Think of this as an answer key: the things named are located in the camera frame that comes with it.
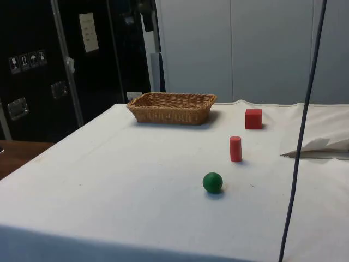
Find black cable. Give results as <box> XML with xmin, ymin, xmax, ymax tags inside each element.
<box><xmin>278</xmin><ymin>0</ymin><xmax>328</xmax><ymax>262</ymax></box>

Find red cube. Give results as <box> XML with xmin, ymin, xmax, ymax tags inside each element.
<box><xmin>245</xmin><ymin>109</ymin><xmax>263</xmax><ymax>130</ymax></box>

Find pale lockers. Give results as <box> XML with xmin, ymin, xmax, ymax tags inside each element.
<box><xmin>155</xmin><ymin>0</ymin><xmax>349</xmax><ymax>105</ymax></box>

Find red cylinder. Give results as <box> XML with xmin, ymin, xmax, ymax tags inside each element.
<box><xmin>229</xmin><ymin>135</ymin><xmax>243</xmax><ymax>163</ymax></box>

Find green ball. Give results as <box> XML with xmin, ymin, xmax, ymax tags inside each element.
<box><xmin>202</xmin><ymin>171</ymin><xmax>224</xmax><ymax>194</ymax></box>

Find black cabinet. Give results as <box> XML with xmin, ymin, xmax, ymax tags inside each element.
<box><xmin>0</xmin><ymin>0</ymin><xmax>166</xmax><ymax>143</ymax></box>

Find wicker basket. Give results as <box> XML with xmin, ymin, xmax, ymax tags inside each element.
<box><xmin>126</xmin><ymin>92</ymin><xmax>218</xmax><ymax>126</ymax></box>

